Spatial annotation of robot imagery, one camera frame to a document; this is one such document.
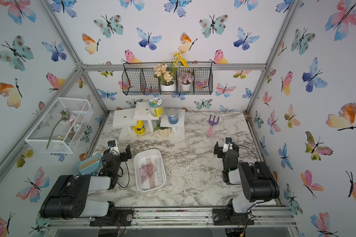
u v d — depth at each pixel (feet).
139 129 3.30
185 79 2.92
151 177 2.84
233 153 2.38
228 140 2.54
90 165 2.97
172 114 2.86
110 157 2.29
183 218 2.47
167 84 3.05
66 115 2.45
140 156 2.93
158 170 2.96
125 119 3.14
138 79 3.23
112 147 2.51
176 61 2.76
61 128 2.40
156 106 2.67
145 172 2.91
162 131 3.23
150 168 2.98
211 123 3.75
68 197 1.46
